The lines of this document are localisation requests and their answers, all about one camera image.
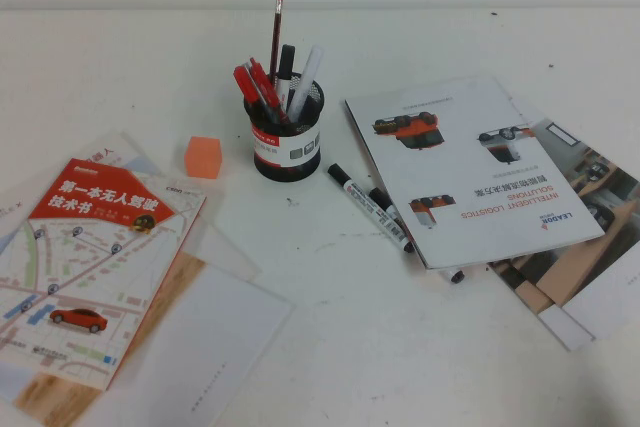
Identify black marker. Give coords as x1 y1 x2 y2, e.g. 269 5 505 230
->
276 44 297 108

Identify black-capped white whiteboard marker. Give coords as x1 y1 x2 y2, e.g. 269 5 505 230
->
368 187 466 284
327 162 415 254

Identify orange cube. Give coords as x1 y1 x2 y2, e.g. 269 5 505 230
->
183 135 223 180

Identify red pen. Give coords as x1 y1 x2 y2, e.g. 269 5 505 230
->
232 65 281 123
248 57 289 121

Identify office photo brochure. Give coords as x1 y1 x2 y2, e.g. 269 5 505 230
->
487 91 640 353

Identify white Leador logistics brochure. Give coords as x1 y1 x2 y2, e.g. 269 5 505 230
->
343 75 606 271

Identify clear plastic sheet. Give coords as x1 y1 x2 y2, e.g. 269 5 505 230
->
189 216 262 284

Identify black mesh pen holder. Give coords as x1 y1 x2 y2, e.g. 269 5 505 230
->
243 71 326 181

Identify dark red pencil with eraser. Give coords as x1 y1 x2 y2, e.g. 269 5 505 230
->
268 0 285 86

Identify red book with map cover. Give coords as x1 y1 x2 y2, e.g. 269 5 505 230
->
0 156 207 392

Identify white wood-print brochure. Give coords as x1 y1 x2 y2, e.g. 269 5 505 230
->
0 250 295 427

